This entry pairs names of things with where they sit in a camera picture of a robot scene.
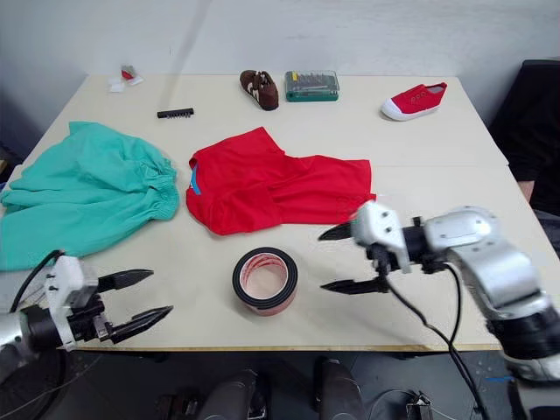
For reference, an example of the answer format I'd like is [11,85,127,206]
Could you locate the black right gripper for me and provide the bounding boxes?
[318,221,398,296]

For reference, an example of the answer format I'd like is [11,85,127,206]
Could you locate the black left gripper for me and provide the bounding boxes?
[67,269,175,347]

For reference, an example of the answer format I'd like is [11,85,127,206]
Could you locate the red t-shirt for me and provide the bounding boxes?
[185,126,377,237]

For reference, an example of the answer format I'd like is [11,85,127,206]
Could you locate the green shorts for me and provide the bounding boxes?
[0,121,181,272]

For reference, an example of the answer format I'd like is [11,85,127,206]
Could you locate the bystander bare hand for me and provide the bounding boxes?
[520,178,537,207]

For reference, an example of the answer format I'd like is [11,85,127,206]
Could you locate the black and red tape roll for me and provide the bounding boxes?
[232,246,299,317]

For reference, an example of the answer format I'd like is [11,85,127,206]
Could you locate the dark rounded shape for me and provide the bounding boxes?
[204,368,269,420]
[313,355,368,420]

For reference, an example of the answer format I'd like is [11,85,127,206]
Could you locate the red and white shoe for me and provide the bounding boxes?
[380,81,449,121]

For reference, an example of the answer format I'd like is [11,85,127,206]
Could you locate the green screwdriver bit box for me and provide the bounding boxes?
[283,69,340,104]

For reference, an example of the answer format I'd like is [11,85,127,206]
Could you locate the brown and white shoe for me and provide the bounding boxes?
[238,69,280,111]

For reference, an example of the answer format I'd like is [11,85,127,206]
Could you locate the person in black clothing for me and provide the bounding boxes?
[486,59,560,264]

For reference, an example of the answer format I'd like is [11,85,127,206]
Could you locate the red item in clear packet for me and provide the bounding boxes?
[119,65,145,87]

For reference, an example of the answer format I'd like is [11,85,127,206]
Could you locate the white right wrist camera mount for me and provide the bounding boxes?
[351,201,413,275]

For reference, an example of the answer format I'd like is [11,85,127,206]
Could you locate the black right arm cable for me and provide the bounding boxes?
[383,261,490,420]

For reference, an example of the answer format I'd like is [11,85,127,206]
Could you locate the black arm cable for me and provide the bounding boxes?
[9,249,66,314]
[383,261,490,420]

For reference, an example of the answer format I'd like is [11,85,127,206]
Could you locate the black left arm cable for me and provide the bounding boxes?
[9,249,66,314]

